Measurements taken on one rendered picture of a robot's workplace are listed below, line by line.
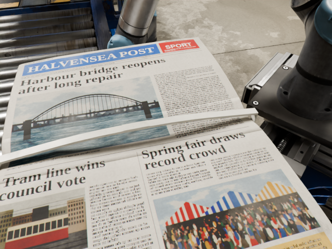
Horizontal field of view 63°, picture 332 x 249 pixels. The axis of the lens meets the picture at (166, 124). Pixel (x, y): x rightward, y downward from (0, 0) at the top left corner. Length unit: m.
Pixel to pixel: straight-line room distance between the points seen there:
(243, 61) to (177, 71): 2.04
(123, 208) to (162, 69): 0.21
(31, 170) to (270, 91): 0.60
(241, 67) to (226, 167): 2.08
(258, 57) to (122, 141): 2.27
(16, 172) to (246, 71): 2.11
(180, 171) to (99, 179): 0.08
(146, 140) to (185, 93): 0.09
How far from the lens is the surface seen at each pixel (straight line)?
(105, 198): 0.26
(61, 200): 0.27
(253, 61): 2.44
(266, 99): 0.71
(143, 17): 0.66
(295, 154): 0.69
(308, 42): 0.65
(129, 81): 0.37
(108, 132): 0.29
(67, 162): 0.29
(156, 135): 0.30
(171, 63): 0.39
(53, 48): 0.99
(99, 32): 1.02
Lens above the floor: 1.25
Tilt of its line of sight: 46 degrees down
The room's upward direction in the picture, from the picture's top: straight up
